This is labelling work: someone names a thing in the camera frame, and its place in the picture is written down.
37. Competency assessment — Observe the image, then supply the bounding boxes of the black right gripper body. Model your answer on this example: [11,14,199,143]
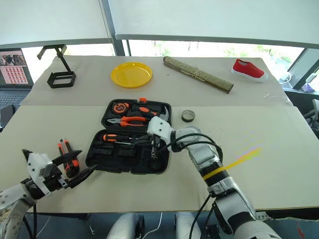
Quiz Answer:
[143,134,160,150]

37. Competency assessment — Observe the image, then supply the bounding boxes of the beige table cover sheet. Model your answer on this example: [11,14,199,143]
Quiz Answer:
[0,105,319,214]

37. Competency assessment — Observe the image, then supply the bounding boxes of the thin white cord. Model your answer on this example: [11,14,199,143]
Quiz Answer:
[147,211,163,239]

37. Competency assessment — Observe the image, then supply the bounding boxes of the orange black tape measure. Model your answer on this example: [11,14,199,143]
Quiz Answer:
[111,102,132,116]

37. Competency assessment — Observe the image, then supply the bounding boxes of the black metal stand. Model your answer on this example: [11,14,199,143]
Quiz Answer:
[36,44,77,89]

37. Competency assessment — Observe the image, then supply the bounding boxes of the yellow plastic plate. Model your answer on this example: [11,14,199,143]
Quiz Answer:
[111,62,153,89]

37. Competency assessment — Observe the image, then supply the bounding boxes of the orange black screwdriver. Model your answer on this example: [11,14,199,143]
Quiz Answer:
[101,133,138,145]

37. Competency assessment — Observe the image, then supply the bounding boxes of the rolled bamboo mat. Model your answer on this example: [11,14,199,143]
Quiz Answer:
[163,56,234,95]

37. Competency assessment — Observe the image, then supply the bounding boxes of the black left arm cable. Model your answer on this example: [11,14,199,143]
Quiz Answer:
[23,203,38,239]

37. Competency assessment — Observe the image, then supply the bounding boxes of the black table frame bar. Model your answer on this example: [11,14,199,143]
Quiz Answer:
[254,211,319,221]
[49,213,92,221]

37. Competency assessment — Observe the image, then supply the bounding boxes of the white charger with cable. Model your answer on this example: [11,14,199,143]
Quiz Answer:
[279,71,294,84]

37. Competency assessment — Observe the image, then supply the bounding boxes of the grey window frame post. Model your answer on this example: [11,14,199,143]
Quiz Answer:
[99,0,132,57]

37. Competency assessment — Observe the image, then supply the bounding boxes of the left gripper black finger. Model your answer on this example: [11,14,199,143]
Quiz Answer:
[67,165,97,189]
[52,150,83,166]

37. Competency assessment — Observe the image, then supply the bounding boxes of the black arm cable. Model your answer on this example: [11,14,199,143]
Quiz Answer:
[23,203,38,239]
[152,134,224,239]

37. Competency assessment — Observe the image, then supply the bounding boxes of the open laptop computer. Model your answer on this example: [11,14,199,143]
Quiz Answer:
[0,48,34,110]

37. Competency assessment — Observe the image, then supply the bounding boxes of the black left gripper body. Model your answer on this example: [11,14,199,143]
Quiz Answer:
[46,161,71,192]

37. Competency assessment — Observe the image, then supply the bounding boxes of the purple small object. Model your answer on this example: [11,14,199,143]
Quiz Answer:
[300,83,315,94]

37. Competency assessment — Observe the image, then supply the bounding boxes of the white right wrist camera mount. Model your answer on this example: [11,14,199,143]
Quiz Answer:
[146,116,173,144]

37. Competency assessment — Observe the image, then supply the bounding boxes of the orange handled combination pliers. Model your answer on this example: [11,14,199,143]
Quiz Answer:
[107,116,148,128]

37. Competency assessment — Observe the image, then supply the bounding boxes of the orange black claw hammer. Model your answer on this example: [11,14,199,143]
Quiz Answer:
[129,103,172,124]

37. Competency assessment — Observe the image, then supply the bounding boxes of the red canvas shoe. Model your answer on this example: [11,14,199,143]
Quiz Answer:
[231,58,269,83]

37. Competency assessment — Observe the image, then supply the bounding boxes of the dark tape roll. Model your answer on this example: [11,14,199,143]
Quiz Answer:
[181,110,196,123]

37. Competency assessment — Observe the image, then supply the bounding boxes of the white roller blind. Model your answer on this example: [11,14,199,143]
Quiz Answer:
[0,0,113,46]
[107,0,319,49]

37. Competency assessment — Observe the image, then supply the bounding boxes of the black plastic tool case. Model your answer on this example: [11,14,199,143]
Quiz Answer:
[85,97,173,175]

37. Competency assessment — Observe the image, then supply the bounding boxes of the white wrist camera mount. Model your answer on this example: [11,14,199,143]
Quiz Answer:
[146,116,173,144]
[26,152,54,195]

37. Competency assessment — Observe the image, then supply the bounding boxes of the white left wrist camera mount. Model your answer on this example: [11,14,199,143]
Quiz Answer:
[26,152,54,195]

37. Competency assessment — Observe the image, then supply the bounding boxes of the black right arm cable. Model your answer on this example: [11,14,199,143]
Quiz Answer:
[152,134,224,239]

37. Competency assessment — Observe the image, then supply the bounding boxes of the grey office chair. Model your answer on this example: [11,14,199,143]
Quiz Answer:
[303,98,319,130]

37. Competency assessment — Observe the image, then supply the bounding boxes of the grey rounded leg shell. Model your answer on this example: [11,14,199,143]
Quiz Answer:
[107,213,145,239]
[175,212,203,239]

